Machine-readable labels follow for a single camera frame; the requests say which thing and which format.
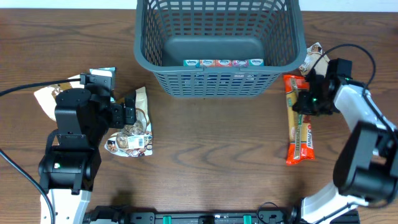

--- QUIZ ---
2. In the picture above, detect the orange spaghetti packet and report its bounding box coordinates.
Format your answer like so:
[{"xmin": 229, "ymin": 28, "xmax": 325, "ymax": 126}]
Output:
[{"xmin": 283, "ymin": 74, "xmax": 315, "ymax": 166}]

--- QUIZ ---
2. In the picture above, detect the blue tissue multipack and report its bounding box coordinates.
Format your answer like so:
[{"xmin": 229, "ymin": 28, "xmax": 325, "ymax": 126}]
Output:
[{"xmin": 178, "ymin": 58, "xmax": 264, "ymax": 80}]

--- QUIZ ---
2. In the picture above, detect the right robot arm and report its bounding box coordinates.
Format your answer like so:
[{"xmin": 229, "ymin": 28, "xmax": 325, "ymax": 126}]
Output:
[{"xmin": 284, "ymin": 58, "xmax": 397, "ymax": 223}]

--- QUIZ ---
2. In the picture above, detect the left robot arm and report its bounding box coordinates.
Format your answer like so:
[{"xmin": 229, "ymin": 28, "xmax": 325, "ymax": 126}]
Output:
[{"xmin": 39, "ymin": 71, "xmax": 136, "ymax": 223}]

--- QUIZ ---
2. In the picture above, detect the teal snack packet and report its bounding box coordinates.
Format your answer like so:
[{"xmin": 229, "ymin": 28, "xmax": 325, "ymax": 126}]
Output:
[{"xmin": 90, "ymin": 67, "xmax": 117, "ymax": 102}]

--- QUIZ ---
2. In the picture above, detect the cookie bag with barcode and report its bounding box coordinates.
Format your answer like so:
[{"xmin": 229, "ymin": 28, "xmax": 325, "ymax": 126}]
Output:
[{"xmin": 104, "ymin": 87, "xmax": 153, "ymax": 157}]

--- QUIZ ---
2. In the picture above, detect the white brown snack bag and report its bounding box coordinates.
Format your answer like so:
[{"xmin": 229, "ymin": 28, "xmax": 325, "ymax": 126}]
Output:
[{"xmin": 298, "ymin": 42, "xmax": 330, "ymax": 77}]

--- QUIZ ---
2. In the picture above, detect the brown white coffee bag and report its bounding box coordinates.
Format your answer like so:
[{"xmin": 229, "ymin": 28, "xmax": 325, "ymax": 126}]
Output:
[{"xmin": 34, "ymin": 81, "xmax": 84, "ymax": 121}]

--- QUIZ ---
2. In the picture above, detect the grey plastic basket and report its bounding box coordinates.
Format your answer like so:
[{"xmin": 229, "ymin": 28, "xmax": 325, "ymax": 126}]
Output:
[{"xmin": 134, "ymin": 0, "xmax": 307, "ymax": 98}]

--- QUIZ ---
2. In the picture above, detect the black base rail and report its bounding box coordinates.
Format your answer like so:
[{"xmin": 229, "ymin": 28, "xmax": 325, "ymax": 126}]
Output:
[{"xmin": 82, "ymin": 202, "xmax": 297, "ymax": 224}]

